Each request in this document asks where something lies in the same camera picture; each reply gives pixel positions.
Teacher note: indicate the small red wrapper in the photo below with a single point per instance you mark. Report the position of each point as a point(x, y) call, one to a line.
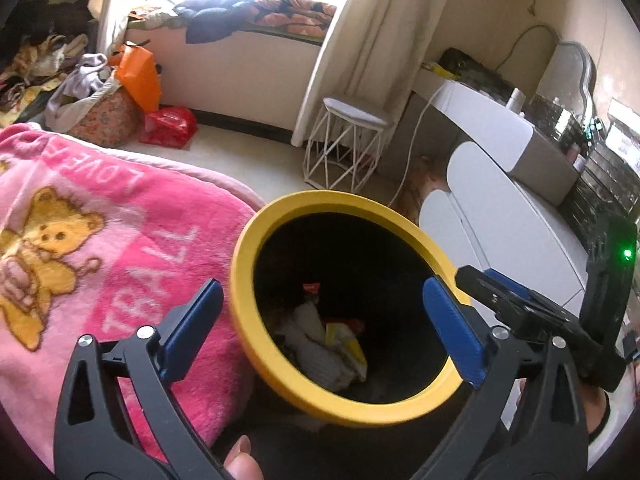
point(311, 288)

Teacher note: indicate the red printed shopping bag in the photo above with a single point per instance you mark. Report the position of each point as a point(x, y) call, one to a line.
point(167, 127)

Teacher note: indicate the floral fabric bag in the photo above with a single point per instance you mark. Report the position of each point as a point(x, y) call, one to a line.
point(105, 120)

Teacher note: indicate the dark bag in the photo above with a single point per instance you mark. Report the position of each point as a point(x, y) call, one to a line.
point(465, 65)

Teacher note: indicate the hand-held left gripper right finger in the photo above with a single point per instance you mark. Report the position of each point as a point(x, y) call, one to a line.
point(452, 325)

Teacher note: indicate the orange patterned quilt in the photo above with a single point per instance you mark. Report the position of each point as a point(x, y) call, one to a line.
point(295, 10)

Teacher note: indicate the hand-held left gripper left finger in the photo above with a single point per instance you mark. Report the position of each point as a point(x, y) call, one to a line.
point(195, 320)

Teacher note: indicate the white bottle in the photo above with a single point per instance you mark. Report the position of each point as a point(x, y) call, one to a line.
point(515, 102)

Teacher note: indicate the cream curtain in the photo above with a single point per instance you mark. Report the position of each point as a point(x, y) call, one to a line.
point(380, 35)
point(112, 5)

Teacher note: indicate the pile of clothes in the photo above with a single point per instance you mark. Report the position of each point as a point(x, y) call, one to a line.
point(35, 55)

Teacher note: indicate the dresser mirror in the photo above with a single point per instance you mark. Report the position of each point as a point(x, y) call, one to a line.
point(567, 80)

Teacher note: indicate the white window bench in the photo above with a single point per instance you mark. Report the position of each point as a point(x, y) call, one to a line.
point(240, 80)

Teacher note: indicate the white foam net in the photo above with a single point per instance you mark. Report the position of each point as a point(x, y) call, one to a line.
point(315, 362)

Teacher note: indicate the yellow snack wrapper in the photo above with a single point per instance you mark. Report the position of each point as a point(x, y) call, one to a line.
point(347, 347)

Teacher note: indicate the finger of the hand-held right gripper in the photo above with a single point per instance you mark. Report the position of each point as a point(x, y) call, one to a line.
point(510, 285)
point(500, 297)

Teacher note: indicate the yellow trash bin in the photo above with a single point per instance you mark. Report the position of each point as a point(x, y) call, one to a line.
point(260, 240)

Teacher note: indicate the lavender grey garment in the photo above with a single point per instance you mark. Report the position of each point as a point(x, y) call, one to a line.
point(75, 90)

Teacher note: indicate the white dresser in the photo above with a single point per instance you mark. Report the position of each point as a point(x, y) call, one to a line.
point(500, 200)

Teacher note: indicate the person's right hand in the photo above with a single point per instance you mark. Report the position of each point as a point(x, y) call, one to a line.
point(595, 410)

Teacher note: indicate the pink printed blanket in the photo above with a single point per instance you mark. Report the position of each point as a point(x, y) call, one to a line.
point(100, 310)

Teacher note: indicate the orange paper bag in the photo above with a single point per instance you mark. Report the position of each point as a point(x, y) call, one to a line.
point(140, 77)

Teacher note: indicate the person's left hand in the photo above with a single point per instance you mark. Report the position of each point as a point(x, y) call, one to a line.
point(245, 460)

